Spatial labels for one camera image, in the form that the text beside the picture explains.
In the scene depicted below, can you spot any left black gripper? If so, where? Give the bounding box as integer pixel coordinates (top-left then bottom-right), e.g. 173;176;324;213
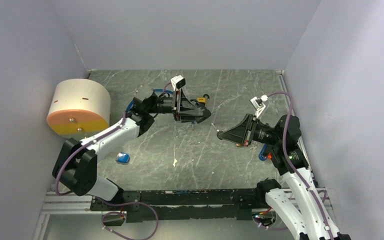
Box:
147;88;204;123

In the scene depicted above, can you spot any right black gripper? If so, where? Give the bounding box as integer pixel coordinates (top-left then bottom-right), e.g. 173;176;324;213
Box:
218;113;282;147

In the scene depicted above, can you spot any yellow black padlock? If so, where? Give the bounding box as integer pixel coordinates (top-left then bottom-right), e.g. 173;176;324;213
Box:
195;94;210;106

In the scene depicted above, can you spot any blue cable lock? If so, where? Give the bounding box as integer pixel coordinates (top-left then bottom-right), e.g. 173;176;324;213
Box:
126;88;196;131

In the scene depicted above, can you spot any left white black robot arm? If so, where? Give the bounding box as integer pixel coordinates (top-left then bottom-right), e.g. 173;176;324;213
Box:
52;89;212;210

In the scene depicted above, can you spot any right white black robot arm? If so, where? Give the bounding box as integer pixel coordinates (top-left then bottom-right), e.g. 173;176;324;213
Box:
217;114;351;240

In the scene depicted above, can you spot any blue white round object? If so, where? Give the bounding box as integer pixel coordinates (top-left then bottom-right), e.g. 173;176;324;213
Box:
115;152;131;165

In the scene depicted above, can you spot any beige yellow cylinder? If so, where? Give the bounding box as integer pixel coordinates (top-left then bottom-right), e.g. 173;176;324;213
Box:
46;78;111;140

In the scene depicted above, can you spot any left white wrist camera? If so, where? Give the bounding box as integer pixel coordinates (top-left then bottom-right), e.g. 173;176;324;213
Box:
170;75;186;91

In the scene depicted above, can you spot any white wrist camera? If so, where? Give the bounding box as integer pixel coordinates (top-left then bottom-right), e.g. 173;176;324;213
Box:
170;75;186;91
250;95;268;119

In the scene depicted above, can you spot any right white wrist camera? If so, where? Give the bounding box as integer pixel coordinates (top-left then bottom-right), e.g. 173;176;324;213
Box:
250;95;268;119

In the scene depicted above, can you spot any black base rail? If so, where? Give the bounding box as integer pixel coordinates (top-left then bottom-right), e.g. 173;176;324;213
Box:
90;188;269;223

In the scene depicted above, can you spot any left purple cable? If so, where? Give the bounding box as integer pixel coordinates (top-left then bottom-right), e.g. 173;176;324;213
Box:
54;82;160;240

